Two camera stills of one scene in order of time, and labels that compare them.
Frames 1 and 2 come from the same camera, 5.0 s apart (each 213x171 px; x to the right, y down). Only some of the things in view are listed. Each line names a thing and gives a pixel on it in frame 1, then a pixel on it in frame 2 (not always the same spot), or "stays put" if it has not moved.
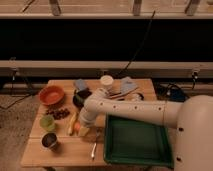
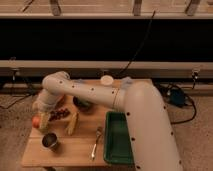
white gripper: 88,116 -> 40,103
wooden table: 55,138 stays put
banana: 72,122 stays put
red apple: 77,125 -> 36,121
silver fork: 95,144 stays put
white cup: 107,82 stays put
